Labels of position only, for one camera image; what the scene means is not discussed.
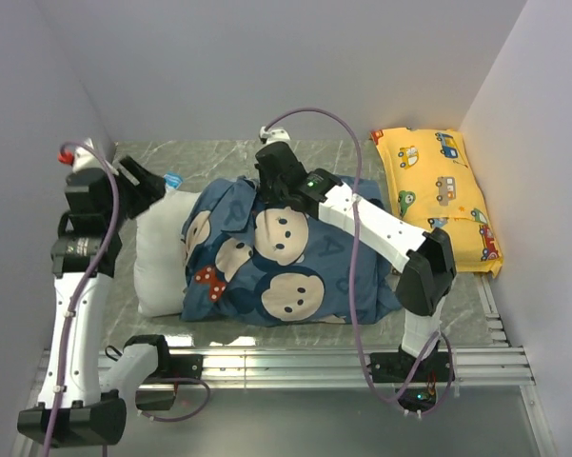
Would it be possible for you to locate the white pillow insert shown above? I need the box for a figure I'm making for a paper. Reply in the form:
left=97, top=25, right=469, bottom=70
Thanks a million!
left=133, top=188, right=199, bottom=318

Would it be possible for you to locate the blue cartoon letter pillowcase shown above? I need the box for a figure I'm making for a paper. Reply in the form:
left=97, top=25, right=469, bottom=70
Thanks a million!
left=181, top=177, right=401, bottom=327

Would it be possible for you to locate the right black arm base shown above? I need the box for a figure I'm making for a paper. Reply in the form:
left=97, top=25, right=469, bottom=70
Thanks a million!
left=366, top=348, right=455, bottom=418

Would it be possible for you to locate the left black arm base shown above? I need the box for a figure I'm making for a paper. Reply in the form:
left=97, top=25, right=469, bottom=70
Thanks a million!
left=100, top=344, right=205, bottom=413

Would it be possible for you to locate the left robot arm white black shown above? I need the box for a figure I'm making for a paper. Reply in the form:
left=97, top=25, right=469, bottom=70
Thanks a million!
left=17, top=156, right=173, bottom=451

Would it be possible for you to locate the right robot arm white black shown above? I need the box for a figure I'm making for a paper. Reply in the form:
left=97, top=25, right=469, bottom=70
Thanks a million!
left=255, top=140, right=457, bottom=381

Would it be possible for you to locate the yellow car print pillow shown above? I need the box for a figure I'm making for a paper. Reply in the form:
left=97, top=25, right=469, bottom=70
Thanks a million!
left=370, top=128, right=503, bottom=276

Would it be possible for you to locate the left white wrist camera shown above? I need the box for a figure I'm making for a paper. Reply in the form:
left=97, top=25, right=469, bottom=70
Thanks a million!
left=58, top=138, right=101, bottom=172

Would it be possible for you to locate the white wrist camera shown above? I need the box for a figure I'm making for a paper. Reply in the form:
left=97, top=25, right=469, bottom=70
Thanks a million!
left=58, top=138, right=101, bottom=172
left=259, top=126, right=291, bottom=146

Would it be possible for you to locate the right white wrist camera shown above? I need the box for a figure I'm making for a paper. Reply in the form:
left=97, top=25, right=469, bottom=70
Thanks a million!
left=259, top=126, right=291, bottom=146

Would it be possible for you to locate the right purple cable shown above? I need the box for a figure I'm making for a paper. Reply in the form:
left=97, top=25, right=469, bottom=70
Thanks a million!
left=261, top=107, right=456, bottom=418

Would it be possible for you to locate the aluminium mounting rail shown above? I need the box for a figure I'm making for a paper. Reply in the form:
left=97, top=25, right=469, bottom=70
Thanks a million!
left=170, top=347, right=535, bottom=389

